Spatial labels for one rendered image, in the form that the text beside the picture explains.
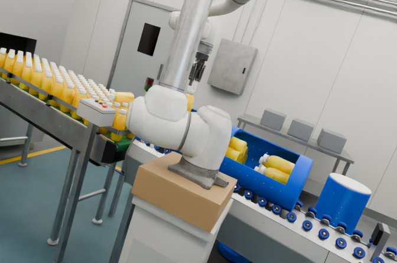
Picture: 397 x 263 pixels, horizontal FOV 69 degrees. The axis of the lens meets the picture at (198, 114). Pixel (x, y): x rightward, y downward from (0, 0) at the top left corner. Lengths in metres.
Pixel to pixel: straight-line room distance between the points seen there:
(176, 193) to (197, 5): 0.66
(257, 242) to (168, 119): 0.85
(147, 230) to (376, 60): 4.46
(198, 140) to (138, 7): 4.99
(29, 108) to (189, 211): 1.66
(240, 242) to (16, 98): 1.87
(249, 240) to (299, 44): 3.85
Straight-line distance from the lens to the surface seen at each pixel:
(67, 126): 2.08
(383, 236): 1.56
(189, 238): 1.09
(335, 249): 1.53
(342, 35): 5.05
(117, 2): 6.20
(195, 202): 1.01
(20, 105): 2.49
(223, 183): 1.11
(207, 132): 1.02
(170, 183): 1.02
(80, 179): 1.92
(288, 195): 1.44
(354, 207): 2.26
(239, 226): 1.58
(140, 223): 1.15
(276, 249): 1.56
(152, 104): 1.00
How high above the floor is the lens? 1.54
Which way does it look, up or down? 11 degrees down
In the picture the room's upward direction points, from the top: 18 degrees clockwise
